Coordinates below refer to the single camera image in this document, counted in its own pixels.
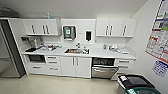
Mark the small blue spray bottle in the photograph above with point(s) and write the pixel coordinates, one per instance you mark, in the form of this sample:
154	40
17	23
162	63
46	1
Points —
48	15

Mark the large white wall poster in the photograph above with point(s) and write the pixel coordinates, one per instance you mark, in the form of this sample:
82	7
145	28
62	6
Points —
159	36

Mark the chrome sink faucet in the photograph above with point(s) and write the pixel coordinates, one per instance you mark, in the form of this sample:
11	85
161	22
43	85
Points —
78	45

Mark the black microwave oven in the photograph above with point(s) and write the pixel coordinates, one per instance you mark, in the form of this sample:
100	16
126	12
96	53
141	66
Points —
36	58

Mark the blue white soap bottle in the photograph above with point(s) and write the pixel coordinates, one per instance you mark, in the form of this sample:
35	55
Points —
105	46

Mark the white narrow drawer cabinet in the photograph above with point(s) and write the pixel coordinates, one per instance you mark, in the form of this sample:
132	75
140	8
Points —
125	66

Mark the grey paper towel dispenser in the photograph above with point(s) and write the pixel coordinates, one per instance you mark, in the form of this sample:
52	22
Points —
69	32

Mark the black wall soap dispenser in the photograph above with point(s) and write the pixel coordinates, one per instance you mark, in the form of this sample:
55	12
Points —
88	35

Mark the stainless steel sink basin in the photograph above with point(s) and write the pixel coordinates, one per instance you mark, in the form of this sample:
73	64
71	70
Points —
76	51

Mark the white grey dish cloth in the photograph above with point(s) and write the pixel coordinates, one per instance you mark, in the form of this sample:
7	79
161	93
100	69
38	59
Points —
124	51

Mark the white upper wall cabinet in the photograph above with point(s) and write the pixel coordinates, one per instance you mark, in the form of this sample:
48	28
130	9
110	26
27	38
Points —
116	27
41	27

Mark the stainless steel refrigerator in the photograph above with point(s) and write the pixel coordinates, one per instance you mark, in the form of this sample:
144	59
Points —
10	50

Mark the white drawer stack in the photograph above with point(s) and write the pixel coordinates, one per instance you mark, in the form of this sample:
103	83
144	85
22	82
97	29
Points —
53	65

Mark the stainless steel dishwasher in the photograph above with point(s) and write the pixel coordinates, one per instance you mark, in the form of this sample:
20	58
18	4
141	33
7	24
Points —
104	71

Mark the white two-door base cabinet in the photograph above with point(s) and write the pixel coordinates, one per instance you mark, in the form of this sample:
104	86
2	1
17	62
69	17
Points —
76	66

